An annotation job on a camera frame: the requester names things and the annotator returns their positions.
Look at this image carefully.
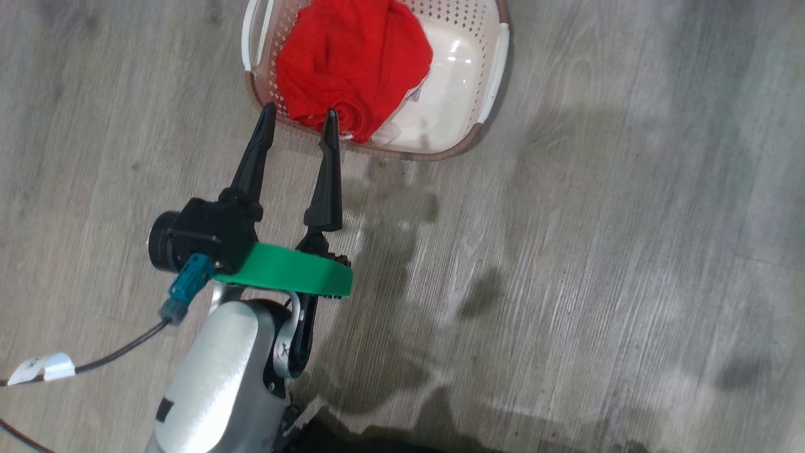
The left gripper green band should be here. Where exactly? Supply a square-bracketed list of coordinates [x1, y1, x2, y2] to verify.
[213, 103, 353, 298]

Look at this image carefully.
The red garment with white trim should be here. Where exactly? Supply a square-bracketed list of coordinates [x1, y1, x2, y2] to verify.
[275, 0, 435, 147]

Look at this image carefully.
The beige perforated laundry basket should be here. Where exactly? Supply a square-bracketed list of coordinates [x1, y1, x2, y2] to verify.
[242, 0, 511, 161]

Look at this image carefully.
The left blue cable connector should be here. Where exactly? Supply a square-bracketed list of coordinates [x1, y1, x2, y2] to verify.
[158, 254, 214, 326]

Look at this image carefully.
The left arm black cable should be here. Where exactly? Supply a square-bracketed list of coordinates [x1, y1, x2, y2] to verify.
[0, 318, 172, 387]

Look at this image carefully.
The white tag on left cable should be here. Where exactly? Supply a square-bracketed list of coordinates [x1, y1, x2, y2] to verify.
[8, 352, 76, 386]

